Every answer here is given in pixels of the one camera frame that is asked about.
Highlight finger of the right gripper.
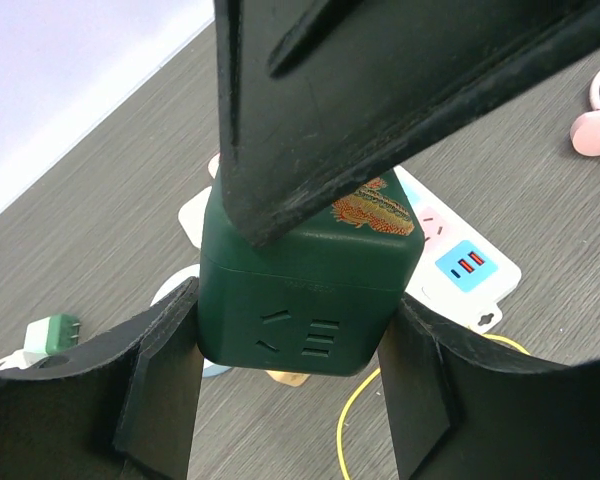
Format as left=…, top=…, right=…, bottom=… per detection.
left=214, top=0, right=600, bottom=246

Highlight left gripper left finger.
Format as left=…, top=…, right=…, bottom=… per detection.
left=0, top=278, right=203, bottom=479

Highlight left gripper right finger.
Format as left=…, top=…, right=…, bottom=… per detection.
left=378, top=297, right=600, bottom=479

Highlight white multicolour power strip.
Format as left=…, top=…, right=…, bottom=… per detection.
left=178, top=167, right=521, bottom=333

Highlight orange cube socket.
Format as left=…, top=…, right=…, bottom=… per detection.
left=266, top=370, right=310, bottom=387

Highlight dark green cube socket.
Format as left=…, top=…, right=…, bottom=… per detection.
left=197, top=171, right=424, bottom=376

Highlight green plug adapter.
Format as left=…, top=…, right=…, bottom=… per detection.
left=23, top=313, right=81, bottom=355

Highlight white cube socket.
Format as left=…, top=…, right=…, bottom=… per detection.
left=0, top=349, right=47, bottom=371

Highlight round light blue socket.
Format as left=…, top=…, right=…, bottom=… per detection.
left=149, top=263, right=236, bottom=379

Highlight yellow charging cable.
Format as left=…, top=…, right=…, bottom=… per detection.
left=336, top=333, right=531, bottom=480

